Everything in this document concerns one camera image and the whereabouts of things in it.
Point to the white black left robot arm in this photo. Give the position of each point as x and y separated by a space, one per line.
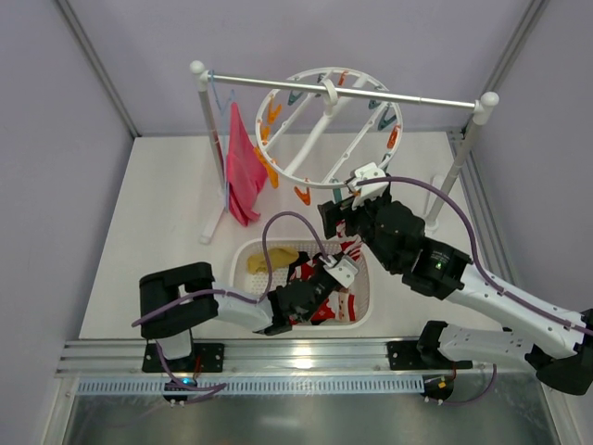
174 301

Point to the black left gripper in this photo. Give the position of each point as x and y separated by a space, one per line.
325 276

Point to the white perforated plastic basket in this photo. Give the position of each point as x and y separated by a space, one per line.
256 283

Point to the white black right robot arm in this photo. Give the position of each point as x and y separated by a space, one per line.
552 342

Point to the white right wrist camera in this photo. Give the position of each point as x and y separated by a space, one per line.
367 182

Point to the white slotted cable duct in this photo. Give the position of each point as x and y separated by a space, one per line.
269 385

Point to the white round clip hanger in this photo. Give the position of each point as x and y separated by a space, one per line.
316 126

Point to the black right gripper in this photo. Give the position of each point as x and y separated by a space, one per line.
346 215

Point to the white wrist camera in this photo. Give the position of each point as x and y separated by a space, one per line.
367 182
343 270

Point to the white metal clothes rack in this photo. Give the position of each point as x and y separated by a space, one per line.
248 97

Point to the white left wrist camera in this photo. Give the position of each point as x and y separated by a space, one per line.
343 270

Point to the blue wire hanger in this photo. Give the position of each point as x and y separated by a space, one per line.
223 105

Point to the aluminium mounting rail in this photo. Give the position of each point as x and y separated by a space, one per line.
122 357

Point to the pink towel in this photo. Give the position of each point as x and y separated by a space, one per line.
246 174

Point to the teal clothes peg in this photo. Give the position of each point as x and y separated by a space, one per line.
387 118

